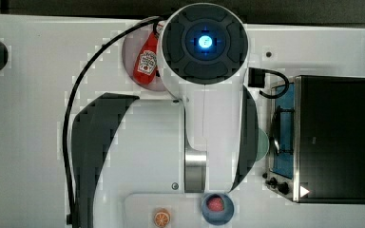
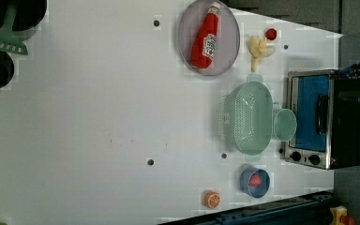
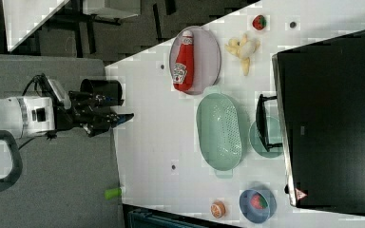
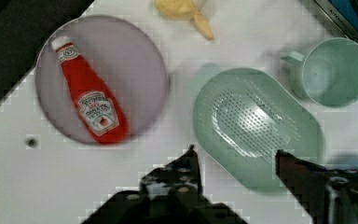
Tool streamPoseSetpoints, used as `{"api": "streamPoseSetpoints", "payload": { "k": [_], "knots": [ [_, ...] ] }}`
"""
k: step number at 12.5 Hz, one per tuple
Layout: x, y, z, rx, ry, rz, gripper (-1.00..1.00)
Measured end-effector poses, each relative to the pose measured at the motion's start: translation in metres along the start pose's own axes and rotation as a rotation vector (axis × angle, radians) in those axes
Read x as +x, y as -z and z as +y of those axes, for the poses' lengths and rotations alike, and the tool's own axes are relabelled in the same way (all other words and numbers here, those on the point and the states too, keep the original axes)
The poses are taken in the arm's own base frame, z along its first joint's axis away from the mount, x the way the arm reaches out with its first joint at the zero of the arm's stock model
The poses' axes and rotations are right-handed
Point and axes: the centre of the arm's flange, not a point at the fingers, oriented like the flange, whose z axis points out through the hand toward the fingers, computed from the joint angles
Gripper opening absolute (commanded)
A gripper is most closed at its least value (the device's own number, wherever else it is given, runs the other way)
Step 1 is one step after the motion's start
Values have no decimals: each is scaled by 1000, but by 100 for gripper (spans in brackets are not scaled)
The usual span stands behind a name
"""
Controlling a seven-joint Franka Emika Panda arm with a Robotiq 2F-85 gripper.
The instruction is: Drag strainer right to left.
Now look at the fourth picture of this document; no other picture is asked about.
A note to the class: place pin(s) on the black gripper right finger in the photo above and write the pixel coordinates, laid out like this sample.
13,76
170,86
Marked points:
330,196

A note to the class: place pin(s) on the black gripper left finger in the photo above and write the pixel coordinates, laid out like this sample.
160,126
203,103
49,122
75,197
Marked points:
182,172

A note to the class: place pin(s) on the green plastic strainer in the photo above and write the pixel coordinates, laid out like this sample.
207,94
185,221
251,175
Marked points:
243,116

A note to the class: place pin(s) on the red ketchup bottle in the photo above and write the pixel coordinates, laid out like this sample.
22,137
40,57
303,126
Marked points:
97,107

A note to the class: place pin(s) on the green plastic mug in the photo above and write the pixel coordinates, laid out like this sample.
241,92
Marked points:
326,74

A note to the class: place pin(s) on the purple round plate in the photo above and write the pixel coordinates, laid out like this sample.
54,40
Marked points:
123,56

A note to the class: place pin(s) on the peeled banana toy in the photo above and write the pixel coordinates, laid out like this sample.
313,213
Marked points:
186,10

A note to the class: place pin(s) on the silver toaster oven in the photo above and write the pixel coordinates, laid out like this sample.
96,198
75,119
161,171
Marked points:
342,13

